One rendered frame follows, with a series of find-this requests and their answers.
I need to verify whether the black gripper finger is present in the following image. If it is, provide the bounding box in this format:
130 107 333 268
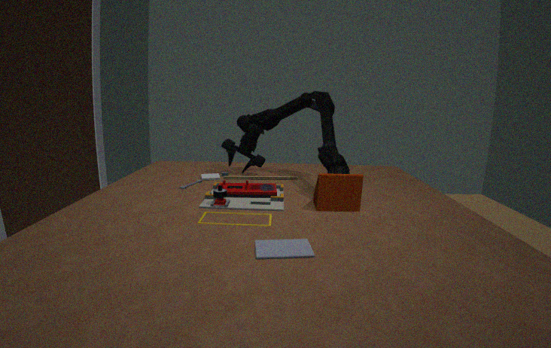
227 150 236 166
242 161 254 173

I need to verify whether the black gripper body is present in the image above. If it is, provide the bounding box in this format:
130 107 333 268
221 136 265 167

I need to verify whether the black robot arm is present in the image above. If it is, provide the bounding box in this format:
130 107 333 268
237 91 349 174

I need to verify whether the black wheel with grey hub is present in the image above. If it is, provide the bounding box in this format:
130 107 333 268
213 188 227 198

